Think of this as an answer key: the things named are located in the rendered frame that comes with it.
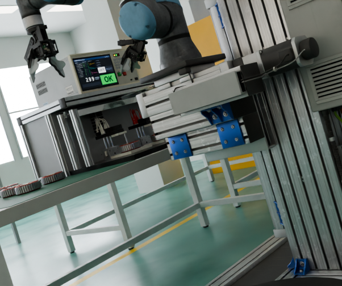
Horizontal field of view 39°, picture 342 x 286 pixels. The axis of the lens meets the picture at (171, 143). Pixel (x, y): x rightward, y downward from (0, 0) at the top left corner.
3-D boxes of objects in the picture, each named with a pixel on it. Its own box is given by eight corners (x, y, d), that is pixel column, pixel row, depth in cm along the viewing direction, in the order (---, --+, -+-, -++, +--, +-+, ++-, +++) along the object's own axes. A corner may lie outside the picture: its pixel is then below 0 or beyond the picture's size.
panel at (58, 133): (156, 141, 290) (141, 92, 289) (69, 171, 241) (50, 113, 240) (154, 141, 291) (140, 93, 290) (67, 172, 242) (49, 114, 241)
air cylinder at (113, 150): (121, 154, 251) (118, 144, 251) (111, 158, 245) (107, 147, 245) (115, 156, 254) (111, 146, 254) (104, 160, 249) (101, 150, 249)
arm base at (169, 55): (211, 57, 170) (203, 29, 170) (183, 62, 159) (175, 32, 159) (180, 69, 181) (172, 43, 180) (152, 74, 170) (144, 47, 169)
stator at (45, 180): (68, 177, 228) (66, 169, 228) (45, 185, 223) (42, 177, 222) (62, 178, 238) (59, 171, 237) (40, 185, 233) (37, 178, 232)
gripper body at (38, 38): (43, 56, 181) (33, 24, 181) (32, 63, 187) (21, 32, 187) (60, 54, 187) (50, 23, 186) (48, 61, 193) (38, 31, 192)
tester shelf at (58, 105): (159, 85, 280) (157, 78, 280) (66, 106, 229) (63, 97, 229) (111, 104, 309) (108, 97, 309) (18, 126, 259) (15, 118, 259)
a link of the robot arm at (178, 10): (196, 32, 171) (184, -6, 170) (175, 33, 160) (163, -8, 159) (169, 43, 178) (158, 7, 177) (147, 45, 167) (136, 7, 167)
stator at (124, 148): (146, 145, 240) (144, 138, 240) (129, 151, 232) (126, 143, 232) (132, 148, 248) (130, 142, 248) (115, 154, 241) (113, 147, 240)
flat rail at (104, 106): (160, 96, 277) (158, 91, 277) (75, 117, 231) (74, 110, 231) (158, 96, 278) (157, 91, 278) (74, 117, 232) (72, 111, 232)
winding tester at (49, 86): (141, 82, 273) (130, 46, 272) (82, 94, 241) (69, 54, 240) (98, 99, 299) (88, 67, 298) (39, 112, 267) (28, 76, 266)
